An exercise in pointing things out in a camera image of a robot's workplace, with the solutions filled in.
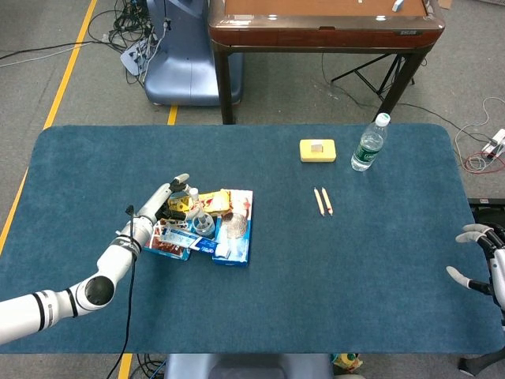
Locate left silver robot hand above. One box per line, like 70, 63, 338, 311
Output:
136, 172, 191, 224

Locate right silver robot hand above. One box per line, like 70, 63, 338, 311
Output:
445, 223, 505, 312

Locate small clear bottle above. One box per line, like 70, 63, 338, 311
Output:
188, 187, 210, 230

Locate blue white toothpaste tube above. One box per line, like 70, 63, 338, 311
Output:
159, 227, 220, 257

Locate blue cookie box brown picture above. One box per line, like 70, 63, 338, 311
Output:
142, 189, 193, 262

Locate yellow foil snack packet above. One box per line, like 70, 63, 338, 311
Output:
167, 189, 232, 217

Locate clear glass jar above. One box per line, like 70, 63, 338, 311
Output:
192, 212, 217, 240

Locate blue Oreo cookie box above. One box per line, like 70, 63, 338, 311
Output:
211, 189, 254, 268

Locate black stand foot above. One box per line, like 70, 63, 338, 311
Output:
458, 349, 505, 376

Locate grey floor power strip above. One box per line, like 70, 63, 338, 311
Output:
120, 41, 149, 77

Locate blue felt table cover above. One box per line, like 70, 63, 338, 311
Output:
0, 124, 505, 355

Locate yellow green toy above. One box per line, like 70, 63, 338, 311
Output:
330, 352, 363, 374

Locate clear water bottle green label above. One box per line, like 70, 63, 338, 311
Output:
350, 112, 391, 172

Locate yellow sponge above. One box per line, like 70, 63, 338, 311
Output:
299, 138, 339, 163

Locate blue grey robot torso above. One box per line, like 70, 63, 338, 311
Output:
163, 353, 335, 379

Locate black tripod stand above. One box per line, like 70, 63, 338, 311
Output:
330, 53, 416, 99

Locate brown wooden mahjong table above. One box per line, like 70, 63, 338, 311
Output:
208, 0, 446, 126

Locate black equipment frame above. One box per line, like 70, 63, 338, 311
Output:
467, 197, 505, 228

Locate red floor cable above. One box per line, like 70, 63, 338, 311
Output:
464, 152, 505, 174

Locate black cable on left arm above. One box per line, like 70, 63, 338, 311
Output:
105, 205, 137, 379

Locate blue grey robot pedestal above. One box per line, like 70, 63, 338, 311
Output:
144, 0, 244, 107

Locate white power strip red switch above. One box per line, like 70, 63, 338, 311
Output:
481, 128, 505, 159

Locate white floor cable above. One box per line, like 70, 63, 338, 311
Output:
454, 96, 505, 169

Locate black floor cable bundle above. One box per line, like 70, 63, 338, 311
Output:
88, 0, 159, 88

